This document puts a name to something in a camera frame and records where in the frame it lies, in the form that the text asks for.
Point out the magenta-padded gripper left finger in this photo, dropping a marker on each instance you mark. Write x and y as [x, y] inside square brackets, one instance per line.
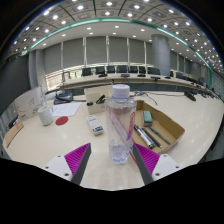
[77, 159]

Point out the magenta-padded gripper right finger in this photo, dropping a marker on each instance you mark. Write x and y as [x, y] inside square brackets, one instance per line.
[148, 160]

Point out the clear plastic water bottle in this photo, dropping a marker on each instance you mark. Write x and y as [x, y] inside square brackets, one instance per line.
[120, 126]

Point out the black pen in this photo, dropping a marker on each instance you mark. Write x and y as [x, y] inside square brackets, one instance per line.
[160, 135]
[152, 137]

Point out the silver black marker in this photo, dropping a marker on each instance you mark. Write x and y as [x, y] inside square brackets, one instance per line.
[144, 136]

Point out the white remote control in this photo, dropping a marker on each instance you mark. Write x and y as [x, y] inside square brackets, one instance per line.
[95, 125]

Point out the green whiteboard eraser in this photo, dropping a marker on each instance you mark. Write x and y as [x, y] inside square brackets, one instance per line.
[147, 118]

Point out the flat round red coaster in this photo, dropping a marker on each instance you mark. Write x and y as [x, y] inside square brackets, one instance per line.
[61, 120]

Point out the open brown cardboard box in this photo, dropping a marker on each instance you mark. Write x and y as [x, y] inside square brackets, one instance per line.
[168, 123]

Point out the white paper sheet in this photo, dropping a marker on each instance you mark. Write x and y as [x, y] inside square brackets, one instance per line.
[66, 109]

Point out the beige desk organizer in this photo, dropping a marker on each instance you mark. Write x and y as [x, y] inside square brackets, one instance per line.
[93, 109]

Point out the white ceramic mug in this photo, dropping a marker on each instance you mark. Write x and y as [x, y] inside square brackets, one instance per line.
[45, 116]

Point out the black desk device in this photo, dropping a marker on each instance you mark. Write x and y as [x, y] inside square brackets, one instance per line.
[63, 98]

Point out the flat brown cardboard piece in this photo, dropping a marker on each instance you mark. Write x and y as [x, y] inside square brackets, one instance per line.
[12, 134]

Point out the white printed paper carton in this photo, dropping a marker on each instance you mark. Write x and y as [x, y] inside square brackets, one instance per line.
[29, 104]

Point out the black tabletop microphone base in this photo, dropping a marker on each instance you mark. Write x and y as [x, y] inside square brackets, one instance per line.
[190, 96]

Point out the row of black office chairs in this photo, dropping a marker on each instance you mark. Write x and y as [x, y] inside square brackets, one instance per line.
[121, 69]

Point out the group of ceiling lights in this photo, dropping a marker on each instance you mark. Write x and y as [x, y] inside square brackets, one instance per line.
[109, 4]

